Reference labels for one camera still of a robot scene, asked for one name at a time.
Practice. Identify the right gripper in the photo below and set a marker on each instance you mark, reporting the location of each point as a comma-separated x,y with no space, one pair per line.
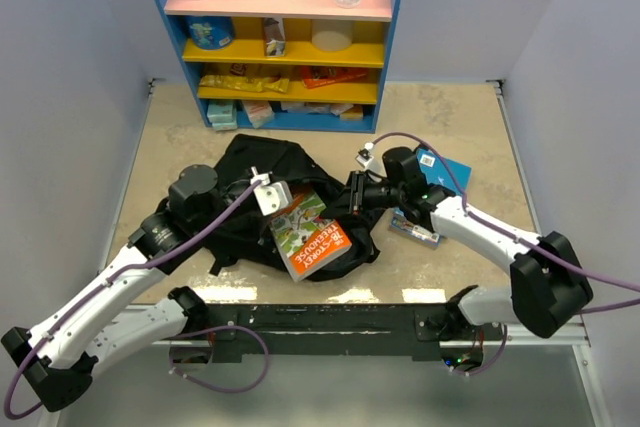
357,192

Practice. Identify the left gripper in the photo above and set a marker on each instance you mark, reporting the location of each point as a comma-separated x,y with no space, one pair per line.
247,181

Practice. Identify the black backpack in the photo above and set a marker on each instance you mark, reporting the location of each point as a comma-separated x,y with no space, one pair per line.
194,200

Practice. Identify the blue children's book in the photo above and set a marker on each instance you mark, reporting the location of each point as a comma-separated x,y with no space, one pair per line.
401,225

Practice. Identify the light blue hardcover book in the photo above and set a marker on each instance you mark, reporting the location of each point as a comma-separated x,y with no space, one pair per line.
455,176

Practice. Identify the blue orange book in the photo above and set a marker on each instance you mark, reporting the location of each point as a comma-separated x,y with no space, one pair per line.
305,241

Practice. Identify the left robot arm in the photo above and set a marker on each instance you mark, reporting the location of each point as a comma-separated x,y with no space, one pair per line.
58,359

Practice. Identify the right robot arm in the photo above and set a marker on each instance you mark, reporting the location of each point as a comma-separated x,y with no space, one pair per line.
547,285

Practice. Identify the yellow soap pack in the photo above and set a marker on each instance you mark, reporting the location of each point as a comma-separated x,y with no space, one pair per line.
355,113

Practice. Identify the teal tissue pack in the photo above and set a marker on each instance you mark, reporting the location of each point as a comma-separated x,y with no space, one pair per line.
222,114

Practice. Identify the pink tissue pack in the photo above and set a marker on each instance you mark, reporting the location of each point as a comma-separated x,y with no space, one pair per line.
259,112

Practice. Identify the yellow chips bag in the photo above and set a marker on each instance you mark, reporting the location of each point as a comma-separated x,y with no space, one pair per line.
253,78

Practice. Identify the white wrapped packs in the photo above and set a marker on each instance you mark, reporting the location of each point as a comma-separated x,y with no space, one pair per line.
335,109

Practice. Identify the orange snack box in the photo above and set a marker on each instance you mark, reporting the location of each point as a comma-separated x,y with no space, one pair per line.
314,77

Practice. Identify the blue shelf unit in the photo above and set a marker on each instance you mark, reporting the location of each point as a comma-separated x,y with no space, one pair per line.
285,64

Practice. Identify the white round container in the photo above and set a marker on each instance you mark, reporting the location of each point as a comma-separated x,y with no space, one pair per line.
331,35

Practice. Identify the blue round can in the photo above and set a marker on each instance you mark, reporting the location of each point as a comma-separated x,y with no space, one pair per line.
211,32

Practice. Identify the small carton box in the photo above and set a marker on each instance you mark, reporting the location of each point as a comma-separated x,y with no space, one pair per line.
274,36

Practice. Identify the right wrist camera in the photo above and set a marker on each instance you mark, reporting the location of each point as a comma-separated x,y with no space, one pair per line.
366,160

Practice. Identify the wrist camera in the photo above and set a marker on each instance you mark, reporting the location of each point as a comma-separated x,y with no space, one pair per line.
366,160
271,197

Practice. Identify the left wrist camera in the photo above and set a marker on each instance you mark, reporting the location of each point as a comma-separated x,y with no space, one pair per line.
271,197

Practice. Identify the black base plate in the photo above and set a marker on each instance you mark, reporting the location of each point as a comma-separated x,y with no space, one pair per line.
421,332

